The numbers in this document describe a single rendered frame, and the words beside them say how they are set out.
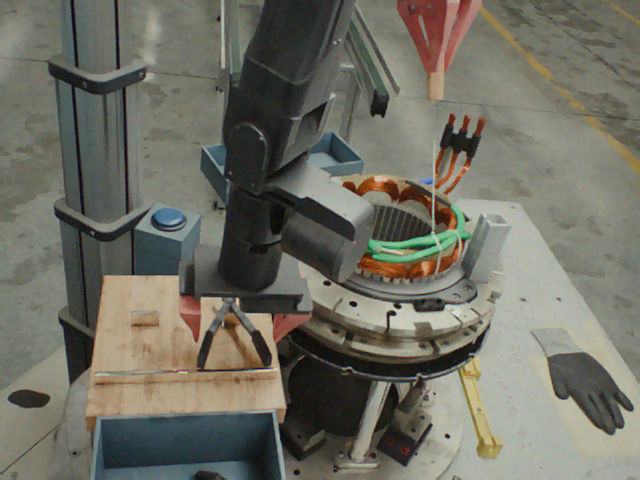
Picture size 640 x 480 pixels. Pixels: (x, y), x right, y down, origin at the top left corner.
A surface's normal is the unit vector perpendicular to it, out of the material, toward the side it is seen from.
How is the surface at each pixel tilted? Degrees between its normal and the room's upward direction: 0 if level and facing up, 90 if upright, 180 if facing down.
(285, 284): 4
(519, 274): 0
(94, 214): 90
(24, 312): 0
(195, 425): 90
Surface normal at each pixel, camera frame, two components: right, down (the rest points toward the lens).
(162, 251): -0.23, 0.56
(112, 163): 0.85, 0.41
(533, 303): 0.15, -0.79
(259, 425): 0.17, 0.61
